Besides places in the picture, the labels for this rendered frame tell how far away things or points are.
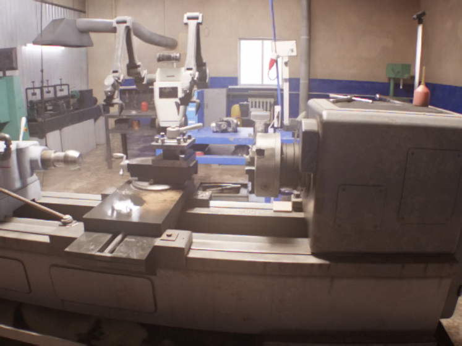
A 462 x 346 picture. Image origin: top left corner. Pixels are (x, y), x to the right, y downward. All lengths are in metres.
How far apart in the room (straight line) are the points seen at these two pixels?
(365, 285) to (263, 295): 0.38
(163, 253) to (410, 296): 0.93
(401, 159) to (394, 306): 0.57
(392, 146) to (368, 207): 0.21
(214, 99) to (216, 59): 1.00
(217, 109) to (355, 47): 3.51
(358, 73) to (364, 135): 7.49
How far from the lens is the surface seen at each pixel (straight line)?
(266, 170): 1.26
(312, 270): 1.25
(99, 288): 1.51
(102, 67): 9.27
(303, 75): 8.19
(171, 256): 1.25
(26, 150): 1.68
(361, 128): 1.14
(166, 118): 2.54
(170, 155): 1.61
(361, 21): 8.71
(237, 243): 1.32
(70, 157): 1.59
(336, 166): 1.15
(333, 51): 8.51
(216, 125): 3.31
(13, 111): 5.65
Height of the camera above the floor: 1.46
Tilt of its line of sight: 17 degrees down
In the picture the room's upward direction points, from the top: straight up
